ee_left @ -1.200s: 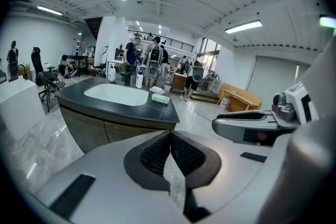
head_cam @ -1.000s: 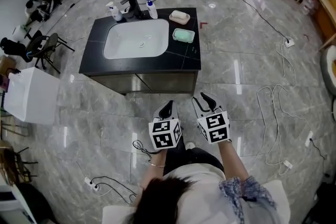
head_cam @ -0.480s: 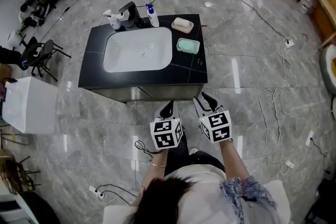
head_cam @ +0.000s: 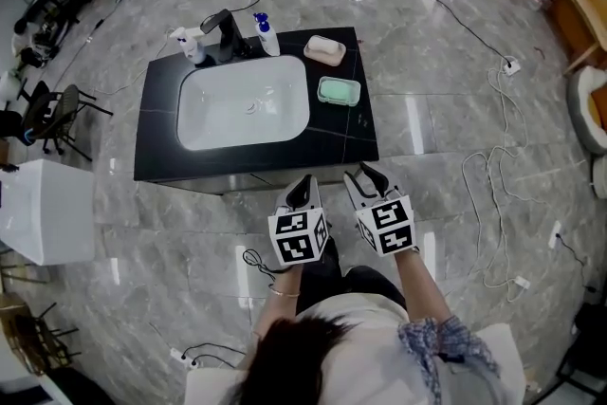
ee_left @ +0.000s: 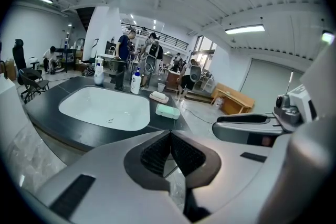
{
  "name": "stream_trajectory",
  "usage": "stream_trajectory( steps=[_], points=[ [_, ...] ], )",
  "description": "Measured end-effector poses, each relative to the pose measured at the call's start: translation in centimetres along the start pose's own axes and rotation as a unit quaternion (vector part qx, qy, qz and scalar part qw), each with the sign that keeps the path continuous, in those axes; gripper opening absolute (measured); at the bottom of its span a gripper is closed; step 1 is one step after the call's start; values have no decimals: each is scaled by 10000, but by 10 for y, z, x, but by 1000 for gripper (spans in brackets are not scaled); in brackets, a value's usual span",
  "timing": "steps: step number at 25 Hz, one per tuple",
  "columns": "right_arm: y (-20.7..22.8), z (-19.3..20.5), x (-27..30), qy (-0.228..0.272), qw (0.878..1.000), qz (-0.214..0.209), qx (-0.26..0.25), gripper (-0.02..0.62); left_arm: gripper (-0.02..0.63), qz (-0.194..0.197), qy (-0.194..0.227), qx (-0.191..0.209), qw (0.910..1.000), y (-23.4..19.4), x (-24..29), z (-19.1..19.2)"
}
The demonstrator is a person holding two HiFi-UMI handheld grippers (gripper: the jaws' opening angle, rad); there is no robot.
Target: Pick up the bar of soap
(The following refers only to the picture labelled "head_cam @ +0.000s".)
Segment person's left forearm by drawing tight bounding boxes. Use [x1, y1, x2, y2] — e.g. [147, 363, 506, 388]
[255, 263, 305, 341]

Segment white box table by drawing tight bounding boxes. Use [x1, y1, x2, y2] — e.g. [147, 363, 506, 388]
[0, 158, 97, 267]

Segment black chair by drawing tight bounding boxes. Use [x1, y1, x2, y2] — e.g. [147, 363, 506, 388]
[25, 83, 115, 163]

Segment light wooden desk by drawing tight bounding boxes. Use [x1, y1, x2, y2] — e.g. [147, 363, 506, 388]
[518, 0, 607, 76]

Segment dark wooden chair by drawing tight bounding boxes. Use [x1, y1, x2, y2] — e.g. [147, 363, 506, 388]
[0, 292, 83, 377]

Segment pink soap dish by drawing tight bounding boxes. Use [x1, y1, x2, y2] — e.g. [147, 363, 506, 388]
[303, 34, 348, 67]

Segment white bottle blue pump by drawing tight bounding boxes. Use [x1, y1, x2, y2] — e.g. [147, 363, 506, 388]
[252, 11, 283, 58]

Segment grey round floor cushion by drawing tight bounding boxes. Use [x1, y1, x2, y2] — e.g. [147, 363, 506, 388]
[590, 154, 607, 201]

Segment white spray bottle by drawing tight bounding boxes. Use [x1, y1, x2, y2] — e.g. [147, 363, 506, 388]
[168, 26, 209, 65]

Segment translucent soap dish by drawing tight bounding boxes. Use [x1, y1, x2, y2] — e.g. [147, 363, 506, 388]
[316, 76, 363, 108]

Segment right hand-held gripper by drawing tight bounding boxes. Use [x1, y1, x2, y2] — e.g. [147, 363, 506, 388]
[343, 161, 417, 257]

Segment long white cable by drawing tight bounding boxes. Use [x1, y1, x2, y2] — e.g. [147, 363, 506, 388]
[461, 56, 561, 305]

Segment black faucet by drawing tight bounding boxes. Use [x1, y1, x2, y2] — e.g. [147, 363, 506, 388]
[199, 8, 253, 64]

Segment blue checked cloth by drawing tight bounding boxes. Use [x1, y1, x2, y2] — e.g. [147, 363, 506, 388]
[395, 315, 503, 405]

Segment person's white shirt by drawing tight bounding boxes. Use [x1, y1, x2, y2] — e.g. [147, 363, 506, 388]
[183, 293, 528, 405]

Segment person's black trousers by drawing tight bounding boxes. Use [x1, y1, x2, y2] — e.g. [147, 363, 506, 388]
[294, 234, 409, 315]

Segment dark wooden sink cabinet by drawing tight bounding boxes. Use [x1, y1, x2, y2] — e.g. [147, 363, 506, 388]
[133, 26, 380, 197]

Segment orange cushion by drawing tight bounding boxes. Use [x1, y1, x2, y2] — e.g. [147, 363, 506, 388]
[587, 85, 607, 135]

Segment person's right forearm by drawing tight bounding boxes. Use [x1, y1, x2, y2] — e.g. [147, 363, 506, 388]
[392, 249, 455, 327]

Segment green soap bar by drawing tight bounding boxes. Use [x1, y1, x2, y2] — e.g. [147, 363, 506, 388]
[320, 79, 359, 103]

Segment black wrist cord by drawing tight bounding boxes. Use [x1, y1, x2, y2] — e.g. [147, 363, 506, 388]
[242, 248, 296, 282]

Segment white sink basin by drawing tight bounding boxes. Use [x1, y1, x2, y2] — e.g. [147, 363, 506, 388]
[176, 54, 312, 153]

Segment gold bracelet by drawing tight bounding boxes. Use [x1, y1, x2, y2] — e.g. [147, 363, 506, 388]
[267, 284, 303, 299]

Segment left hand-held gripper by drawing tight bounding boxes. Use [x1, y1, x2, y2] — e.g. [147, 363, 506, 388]
[267, 174, 331, 267]

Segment grey beanbag seat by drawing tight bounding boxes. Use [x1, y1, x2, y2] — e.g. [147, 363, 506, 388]
[566, 64, 607, 156]

